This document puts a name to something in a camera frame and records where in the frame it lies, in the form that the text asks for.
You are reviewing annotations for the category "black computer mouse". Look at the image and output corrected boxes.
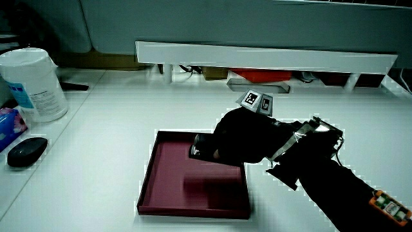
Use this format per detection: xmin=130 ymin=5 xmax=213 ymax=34
xmin=6 ymin=137 xmax=49 ymax=168

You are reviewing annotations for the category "dark red box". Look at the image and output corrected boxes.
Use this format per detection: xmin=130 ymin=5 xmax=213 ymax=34
xmin=317 ymin=72 xmax=386 ymax=88

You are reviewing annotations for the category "flat black object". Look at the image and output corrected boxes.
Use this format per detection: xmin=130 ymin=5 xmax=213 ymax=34
xmin=59 ymin=81 xmax=90 ymax=92

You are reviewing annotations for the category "black stapper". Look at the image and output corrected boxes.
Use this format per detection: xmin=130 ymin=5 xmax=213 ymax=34
xmin=188 ymin=133 xmax=221 ymax=161

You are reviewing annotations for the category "white desk riser shelf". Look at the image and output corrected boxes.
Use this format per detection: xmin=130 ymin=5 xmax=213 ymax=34
xmin=135 ymin=41 xmax=399 ymax=92

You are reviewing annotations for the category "brown cardboard box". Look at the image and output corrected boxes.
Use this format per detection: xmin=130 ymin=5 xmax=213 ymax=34
xmin=201 ymin=66 xmax=229 ymax=81

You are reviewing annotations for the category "white wipes canister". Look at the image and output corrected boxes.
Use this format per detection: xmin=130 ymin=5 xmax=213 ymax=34
xmin=0 ymin=47 xmax=70 ymax=124

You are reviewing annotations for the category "grey metal tray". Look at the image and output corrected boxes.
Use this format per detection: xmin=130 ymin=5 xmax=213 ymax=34
xmin=226 ymin=78 xmax=291 ymax=95

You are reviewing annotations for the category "blue pink tissue pack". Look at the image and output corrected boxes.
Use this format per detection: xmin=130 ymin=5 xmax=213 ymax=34
xmin=0 ymin=107 xmax=28 ymax=152

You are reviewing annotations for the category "brown wooden board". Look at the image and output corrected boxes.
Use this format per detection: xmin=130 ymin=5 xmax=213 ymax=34
xmin=55 ymin=50 xmax=153 ymax=72

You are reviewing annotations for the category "black wrist sensor module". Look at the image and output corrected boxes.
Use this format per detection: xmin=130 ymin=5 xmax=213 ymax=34
xmin=302 ymin=116 xmax=344 ymax=159

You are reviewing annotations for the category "person's right hand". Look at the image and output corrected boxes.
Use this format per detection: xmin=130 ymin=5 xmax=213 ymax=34
xmin=212 ymin=90 xmax=304 ymax=166

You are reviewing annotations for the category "black cable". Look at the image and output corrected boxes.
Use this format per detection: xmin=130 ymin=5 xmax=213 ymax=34
xmin=178 ymin=64 xmax=203 ymax=75

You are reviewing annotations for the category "orange box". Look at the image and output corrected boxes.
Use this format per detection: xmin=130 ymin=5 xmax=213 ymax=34
xmin=229 ymin=68 xmax=293 ymax=83

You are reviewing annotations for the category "dark red square plate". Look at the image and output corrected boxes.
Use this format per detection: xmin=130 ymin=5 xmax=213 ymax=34
xmin=136 ymin=130 xmax=252 ymax=220

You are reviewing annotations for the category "white cable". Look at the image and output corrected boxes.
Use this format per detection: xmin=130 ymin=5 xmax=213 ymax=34
xmin=398 ymin=68 xmax=412 ymax=95

